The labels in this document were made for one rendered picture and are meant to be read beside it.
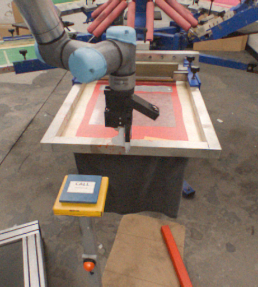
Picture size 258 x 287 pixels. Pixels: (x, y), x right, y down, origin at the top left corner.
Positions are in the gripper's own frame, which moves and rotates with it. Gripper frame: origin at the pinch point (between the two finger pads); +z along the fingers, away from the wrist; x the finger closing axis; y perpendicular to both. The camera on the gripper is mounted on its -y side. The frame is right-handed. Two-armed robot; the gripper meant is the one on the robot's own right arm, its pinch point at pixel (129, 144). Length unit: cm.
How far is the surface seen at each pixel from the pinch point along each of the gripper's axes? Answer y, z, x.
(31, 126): 116, 98, -161
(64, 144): 21.3, -0.2, 1.9
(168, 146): -12.7, -0.8, 1.6
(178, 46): -27, 1, -119
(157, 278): -16, 96, -5
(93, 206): 7.9, 2.9, 24.2
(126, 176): 1.5, 21.5, -7.6
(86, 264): 12.5, 31.6, 24.3
